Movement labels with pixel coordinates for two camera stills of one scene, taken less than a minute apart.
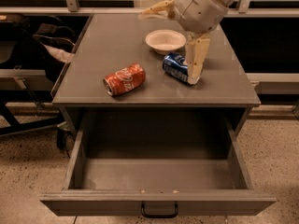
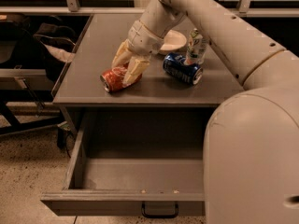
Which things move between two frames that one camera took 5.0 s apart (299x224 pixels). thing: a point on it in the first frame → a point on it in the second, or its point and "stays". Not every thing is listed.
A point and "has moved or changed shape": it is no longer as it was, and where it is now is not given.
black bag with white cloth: x=43 y=42 stays
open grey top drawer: x=121 y=160 stays
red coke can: x=127 y=78 has moved or changed shape
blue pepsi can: x=174 y=65 stays
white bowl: x=165 y=41 stays
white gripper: x=196 y=10 → x=143 y=41
